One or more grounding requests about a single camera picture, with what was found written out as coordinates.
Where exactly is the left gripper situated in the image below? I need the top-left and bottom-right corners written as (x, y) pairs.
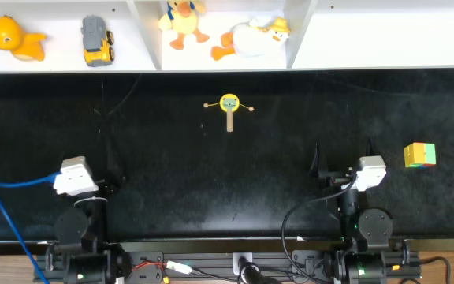
top-left (95, 138), bottom-right (125, 195)

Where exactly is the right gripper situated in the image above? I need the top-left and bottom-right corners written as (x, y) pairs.
top-left (308, 137), bottom-right (380, 187)

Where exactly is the many-coloured puzzle cube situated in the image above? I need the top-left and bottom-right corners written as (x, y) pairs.
top-left (403, 142), bottom-right (437, 170)

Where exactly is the yellow rattle drum toy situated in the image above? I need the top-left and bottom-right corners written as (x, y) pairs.
top-left (203, 93), bottom-right (255, 133)

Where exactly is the white shelf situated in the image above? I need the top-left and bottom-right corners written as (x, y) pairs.
top-left (0, 0), bottom-right (454, 75)

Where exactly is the grey and yellow toy truck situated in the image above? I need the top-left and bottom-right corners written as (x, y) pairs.
top-left (80, 14), bottom-right (116, 68)

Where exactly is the white plush duck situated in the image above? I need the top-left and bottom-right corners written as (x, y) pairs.
top-left (210, 16), bottom-right (292, 62)

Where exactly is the yellow plush duck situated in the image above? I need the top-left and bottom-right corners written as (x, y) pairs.
top-left (158, 0), bottom-right (210, 51)

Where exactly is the yellow rubber duck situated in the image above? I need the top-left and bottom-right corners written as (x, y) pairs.
top-left (0, 14), bottom-right (48, 62)

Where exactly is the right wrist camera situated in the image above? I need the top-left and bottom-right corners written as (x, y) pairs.
top-left (353, 155), bottom-right (388, 192)

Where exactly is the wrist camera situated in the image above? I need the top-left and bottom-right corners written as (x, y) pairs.
top-left (52, 155), bottom-right (99, 197)
top-left (353, 155), bottom-right (388, 192)

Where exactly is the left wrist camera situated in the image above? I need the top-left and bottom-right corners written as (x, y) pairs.
top-left (52, 155), bottom-right (99, 197)

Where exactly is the black cable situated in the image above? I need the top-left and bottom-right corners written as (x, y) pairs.
top-left (281, 173), bottom-right (358, 284)

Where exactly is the blue cable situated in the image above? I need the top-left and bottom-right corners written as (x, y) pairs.
top-left (0, 171), bottom-right (62, 284)

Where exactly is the mounting rail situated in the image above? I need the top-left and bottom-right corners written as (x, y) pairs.
top-left (33, 250), bottom-right (423, 284)

